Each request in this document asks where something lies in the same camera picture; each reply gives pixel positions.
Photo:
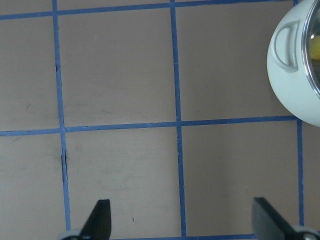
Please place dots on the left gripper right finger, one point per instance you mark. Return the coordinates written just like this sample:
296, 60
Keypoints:
267, 223

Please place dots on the glass pot lid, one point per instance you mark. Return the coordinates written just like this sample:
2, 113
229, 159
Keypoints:
311, 28

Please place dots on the yellow corn cob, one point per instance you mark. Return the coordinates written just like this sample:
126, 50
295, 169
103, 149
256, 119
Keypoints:
314, 48

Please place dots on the pale green cooking pot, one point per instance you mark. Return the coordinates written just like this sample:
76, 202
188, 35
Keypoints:
286, 70

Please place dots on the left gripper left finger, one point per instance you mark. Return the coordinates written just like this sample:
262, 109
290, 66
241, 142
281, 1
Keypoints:
98, 224

